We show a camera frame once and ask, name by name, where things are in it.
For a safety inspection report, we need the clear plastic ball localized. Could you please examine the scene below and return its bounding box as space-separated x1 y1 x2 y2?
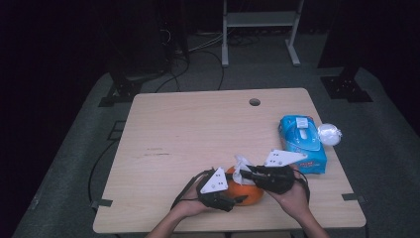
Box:
316 122 344 148

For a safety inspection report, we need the hand-held gripper cable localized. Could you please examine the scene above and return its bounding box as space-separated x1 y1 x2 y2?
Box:
292 169 312 203
169 168 215 211

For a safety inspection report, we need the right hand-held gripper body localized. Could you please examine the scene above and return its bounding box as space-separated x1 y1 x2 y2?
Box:
260 149 309 195

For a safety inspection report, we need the blue wet wipes pack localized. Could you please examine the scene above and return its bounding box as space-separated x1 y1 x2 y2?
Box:
278 114 328 176

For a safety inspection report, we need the person's left hand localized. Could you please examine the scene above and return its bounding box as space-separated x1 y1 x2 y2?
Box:
170 183 214 219

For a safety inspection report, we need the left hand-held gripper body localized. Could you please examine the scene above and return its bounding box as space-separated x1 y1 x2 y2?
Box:
195 167 238 213

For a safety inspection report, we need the white wet wipe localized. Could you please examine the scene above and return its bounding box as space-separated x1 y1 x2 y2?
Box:
231 154 258 186

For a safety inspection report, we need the black tape strip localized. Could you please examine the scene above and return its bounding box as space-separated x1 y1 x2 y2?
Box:
90 198 114 209
341 192 368 203

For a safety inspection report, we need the black floor cable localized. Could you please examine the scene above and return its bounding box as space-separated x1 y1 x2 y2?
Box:
193 49 226 91
154 55 191 94
87 138 116 205

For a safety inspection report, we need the left hand-held gripper cable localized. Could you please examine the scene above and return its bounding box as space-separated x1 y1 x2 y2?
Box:
169 168 215 211

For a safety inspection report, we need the pale metal stand frame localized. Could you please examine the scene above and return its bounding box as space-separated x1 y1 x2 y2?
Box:
221 0 306 68

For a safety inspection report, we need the large round orange fruit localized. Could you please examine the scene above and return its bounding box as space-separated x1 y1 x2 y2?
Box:
225 166 265 207

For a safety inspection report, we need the black stand base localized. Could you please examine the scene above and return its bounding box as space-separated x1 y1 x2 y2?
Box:
97 73 145 108
319 74 374 104

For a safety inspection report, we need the person's right hand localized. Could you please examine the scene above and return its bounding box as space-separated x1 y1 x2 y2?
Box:
266 167 312 217

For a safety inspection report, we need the right hand-held gripper cable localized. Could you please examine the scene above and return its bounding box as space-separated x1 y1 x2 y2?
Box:
292 169 312 203

